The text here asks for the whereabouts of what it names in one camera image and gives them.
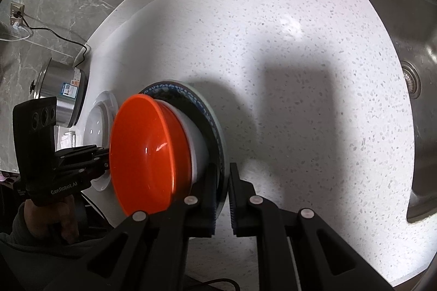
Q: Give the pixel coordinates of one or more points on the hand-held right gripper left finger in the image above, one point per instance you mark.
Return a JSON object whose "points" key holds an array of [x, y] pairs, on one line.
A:
{"points": [[214, 209]]}

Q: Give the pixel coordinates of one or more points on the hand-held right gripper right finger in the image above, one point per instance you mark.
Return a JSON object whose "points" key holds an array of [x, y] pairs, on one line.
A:
{"points": [[233, 205]]}

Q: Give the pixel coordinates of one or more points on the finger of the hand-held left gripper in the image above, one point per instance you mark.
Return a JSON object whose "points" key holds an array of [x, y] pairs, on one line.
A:
{"points": [[85, 154], [85, 169]]}

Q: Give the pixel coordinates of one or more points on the orange bowl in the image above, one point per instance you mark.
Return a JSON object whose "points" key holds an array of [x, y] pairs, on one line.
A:
{"points": [[143, 157]]}

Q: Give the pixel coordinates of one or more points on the large white plate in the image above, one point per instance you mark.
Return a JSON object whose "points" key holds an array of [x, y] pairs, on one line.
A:
{"points": [[107, 99]]}

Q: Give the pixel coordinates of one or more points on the white bowl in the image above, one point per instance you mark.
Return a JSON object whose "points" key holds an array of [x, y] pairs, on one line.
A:
{"points": [[196, 147]]}

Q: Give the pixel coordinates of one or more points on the blue patterned bowl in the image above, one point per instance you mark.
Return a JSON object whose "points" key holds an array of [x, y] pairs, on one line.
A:
{"points": [[213, 130]]}

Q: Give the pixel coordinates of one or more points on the person's left forearm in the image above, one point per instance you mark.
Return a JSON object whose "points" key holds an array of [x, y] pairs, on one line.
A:
{"points": [[27, 260]]}

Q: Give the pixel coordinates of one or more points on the person's left hand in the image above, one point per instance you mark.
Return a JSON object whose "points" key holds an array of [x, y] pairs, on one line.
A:
{"points": [[44, 219]]}

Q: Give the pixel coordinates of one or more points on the steel rice cooker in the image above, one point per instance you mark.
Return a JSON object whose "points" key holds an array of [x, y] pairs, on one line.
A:
{"points": [[61, 86]]}

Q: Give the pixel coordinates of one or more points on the steel sink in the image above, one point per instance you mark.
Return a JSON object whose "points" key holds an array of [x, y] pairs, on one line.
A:
{"points": [[420, 38]]}

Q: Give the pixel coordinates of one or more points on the wall power outlet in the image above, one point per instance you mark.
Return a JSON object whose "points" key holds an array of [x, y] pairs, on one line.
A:
{"points": [[17, 9]]}

